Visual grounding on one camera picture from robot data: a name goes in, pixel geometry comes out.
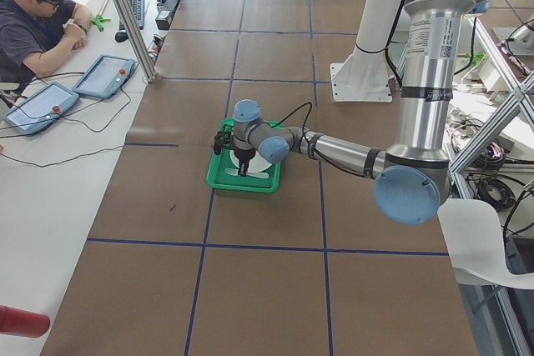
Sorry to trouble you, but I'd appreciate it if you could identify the green plastic tray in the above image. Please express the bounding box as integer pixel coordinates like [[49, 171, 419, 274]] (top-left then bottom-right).
[[206, 118, 281, 193]]

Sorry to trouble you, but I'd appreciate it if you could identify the pale green plastic fork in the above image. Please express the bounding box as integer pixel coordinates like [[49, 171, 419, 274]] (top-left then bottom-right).
[[224, 168, 270, 179]]

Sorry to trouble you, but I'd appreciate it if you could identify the blue teach pendant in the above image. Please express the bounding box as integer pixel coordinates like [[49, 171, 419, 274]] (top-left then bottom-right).
[[3, 82, 79, 135], [72, 54, 135, 99]]

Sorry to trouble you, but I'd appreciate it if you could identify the near blue teach pendant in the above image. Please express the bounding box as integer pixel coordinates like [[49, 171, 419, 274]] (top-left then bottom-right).
[[3, 82, 79, 135]]

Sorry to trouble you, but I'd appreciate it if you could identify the white round plate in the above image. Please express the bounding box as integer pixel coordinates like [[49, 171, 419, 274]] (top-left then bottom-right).
[[229, 150, 271, 174]]

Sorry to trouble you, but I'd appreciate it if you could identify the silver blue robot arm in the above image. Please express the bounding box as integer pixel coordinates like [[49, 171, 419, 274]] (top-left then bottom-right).
[[230, 0, 489, 225]]

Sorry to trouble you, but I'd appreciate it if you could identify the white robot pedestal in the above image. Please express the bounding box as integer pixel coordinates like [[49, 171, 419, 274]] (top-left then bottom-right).
[[330, 0, 402, 103]]

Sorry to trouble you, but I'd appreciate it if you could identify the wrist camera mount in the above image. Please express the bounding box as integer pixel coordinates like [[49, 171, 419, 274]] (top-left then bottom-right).
[[213, 130, 232, 155]]

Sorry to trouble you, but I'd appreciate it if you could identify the seated man in blue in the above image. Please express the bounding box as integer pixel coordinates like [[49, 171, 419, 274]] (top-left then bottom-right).
[[1, 0, 93, 84]]

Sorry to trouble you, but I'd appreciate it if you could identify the green clamp tool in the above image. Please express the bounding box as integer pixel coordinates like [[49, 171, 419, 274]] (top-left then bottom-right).
[[91, 14, 111, 32]]

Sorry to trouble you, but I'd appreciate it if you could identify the red cylinder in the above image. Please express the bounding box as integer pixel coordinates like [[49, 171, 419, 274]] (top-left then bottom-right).
[[1, 305, 50, 338]]

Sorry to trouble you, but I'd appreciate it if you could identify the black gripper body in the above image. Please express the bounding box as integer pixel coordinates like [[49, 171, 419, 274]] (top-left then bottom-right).
[[232, 138, 255, 167]]

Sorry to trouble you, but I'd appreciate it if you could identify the aluminium frame post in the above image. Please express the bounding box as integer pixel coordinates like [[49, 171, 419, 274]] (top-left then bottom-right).
[[113, 0, 158, 83]]

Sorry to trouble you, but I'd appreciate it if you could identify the black computer mouse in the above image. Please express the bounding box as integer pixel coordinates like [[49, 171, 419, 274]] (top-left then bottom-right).
[[114, 30, 128, 43]]

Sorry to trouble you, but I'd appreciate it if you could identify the far blue teach pendant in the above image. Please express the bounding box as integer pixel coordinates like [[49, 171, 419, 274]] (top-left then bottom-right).
[[72, 54, 135, 99]]

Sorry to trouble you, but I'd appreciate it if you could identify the black keyboard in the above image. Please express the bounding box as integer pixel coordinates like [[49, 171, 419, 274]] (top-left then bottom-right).
[[128, 0, 145, 30]]

